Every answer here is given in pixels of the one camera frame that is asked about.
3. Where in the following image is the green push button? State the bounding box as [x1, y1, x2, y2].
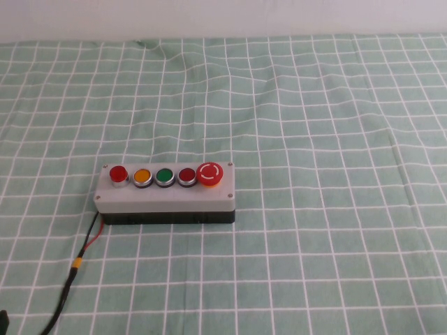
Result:
[154, 167, 176, 188]

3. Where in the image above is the red mushroom emergency stop button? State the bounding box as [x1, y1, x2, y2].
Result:
[196, 162, 224, 188]

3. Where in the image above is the grey black button control box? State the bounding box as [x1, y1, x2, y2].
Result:
[93, 162, 237, 226]

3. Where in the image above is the green white checked tablecloth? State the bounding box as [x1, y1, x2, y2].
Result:
[0, 33, 447, 335]

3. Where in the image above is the yellow push button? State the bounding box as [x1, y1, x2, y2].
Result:
[133, 167, 154, 190]

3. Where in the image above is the red indicator lamp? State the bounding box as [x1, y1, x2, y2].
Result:
[110, 166, 131, 188]

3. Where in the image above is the black cable with yellow connector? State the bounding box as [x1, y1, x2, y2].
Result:
[37, 211, 101, 335]

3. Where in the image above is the thin red wire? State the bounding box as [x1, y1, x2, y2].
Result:
[83, 221, 105, 251]

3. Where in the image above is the dark red push button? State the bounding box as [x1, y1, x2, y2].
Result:
[177, 167, 198, 188]

